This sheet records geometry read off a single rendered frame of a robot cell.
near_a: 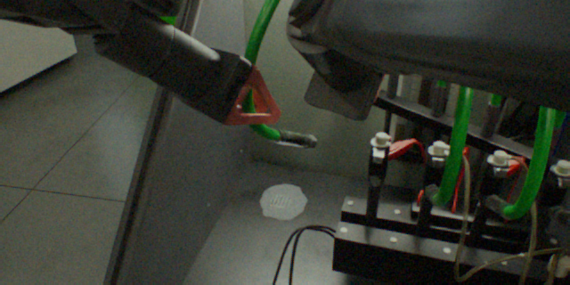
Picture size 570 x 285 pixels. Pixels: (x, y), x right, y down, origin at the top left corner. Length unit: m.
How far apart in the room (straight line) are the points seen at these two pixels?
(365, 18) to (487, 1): 0.11
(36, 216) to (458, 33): 2.36
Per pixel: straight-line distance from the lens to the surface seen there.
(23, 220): 2.47
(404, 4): 0.23
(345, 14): 0.29
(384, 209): 0.81
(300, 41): 0.41
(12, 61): 3.51
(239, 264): 0.91
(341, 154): 1.06
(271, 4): 0.50
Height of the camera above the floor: 1.53
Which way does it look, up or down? 33 degrees down
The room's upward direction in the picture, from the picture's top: straight up
